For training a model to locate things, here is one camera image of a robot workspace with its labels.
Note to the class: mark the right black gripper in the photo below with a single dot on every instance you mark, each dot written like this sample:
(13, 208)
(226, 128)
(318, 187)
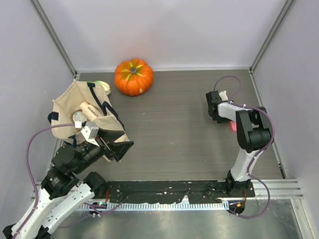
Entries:
(222, 120)

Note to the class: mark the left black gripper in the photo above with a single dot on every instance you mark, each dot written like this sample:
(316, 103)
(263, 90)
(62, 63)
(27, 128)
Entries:
(117, 149)

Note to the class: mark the pink paper box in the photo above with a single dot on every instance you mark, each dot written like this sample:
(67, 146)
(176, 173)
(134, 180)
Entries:
(232, 126)

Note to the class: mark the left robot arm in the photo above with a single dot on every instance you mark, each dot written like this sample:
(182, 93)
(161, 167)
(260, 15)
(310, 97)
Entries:
(61, 193)

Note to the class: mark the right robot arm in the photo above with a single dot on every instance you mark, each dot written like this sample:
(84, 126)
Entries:
(254, 132)

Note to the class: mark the cream lotion bottle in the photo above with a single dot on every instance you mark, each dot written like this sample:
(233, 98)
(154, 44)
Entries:
(90, 112)

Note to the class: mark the round labelled tub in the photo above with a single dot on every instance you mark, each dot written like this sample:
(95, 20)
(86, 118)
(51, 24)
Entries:
(79, 116)

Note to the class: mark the green white item behind bag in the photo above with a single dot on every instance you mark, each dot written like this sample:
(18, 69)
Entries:
(106, 87)

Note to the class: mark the beige canvas tote bag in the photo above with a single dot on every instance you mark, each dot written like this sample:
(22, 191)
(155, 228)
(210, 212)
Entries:
(79, 92)

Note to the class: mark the orange pumpkin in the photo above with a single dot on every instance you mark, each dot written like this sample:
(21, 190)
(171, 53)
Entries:
(133, 77)

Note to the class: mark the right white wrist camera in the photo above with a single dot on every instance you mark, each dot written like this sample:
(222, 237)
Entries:
(223, 95)

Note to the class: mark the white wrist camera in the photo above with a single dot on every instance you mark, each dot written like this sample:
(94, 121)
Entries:
(223, 95)
(88, 133)

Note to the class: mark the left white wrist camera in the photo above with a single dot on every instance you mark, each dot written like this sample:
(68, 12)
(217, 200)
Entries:
(88, 133)

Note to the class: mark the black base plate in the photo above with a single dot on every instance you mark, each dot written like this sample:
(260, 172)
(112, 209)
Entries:
(169, 192)

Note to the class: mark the white slotted cable duct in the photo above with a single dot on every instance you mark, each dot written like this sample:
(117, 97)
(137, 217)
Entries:
(183, 206)

